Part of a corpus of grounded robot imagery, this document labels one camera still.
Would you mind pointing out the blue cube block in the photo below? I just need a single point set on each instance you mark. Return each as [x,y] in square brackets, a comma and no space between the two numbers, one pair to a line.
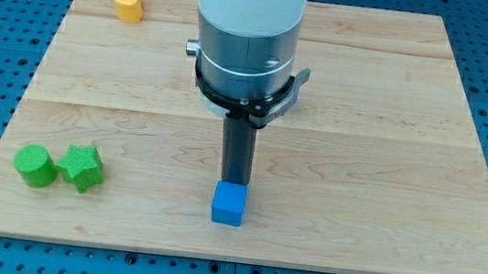
[227,206]

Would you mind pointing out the green star block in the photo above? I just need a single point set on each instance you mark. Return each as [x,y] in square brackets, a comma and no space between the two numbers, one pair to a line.
[81,166]

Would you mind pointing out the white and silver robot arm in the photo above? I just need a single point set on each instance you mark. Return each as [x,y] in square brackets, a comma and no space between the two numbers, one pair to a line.
[245,54]

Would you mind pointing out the yellow heart block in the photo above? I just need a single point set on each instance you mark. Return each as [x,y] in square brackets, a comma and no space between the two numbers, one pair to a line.
[129,11]

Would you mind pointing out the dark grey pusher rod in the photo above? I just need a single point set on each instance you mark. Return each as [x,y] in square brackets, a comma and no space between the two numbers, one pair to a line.
[238,151]

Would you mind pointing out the green cylinder block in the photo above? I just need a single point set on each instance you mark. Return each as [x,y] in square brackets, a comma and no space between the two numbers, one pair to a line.
[35,165]

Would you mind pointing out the light wooden board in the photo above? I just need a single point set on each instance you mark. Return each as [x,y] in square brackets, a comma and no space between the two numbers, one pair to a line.
[377,169]

